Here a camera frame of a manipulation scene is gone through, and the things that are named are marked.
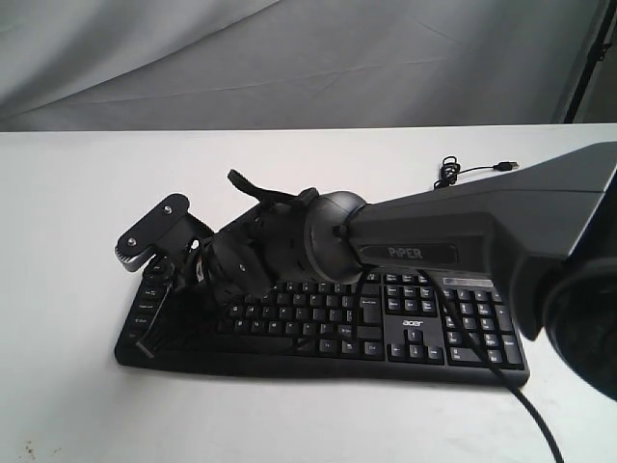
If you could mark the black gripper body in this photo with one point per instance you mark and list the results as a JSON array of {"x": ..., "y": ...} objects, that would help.
[{"x": 263, "y": 246}]

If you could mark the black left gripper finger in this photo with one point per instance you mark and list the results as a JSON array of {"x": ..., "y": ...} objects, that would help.
[{"x": 152, "y": 297}]

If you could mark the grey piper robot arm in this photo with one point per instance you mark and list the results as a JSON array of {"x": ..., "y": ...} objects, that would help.
[{"x": 544, "y": 237}]

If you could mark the black acer keyboard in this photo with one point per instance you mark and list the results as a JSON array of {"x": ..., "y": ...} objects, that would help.
[{"x": 396, "y": 326}]

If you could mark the grey backdrop cloth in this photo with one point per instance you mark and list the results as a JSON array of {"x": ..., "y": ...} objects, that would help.
[{"x": 214, "y": 65}]

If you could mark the black tripod stand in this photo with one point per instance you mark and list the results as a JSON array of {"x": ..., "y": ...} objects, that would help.
[{"x": 595, "y": 55}]

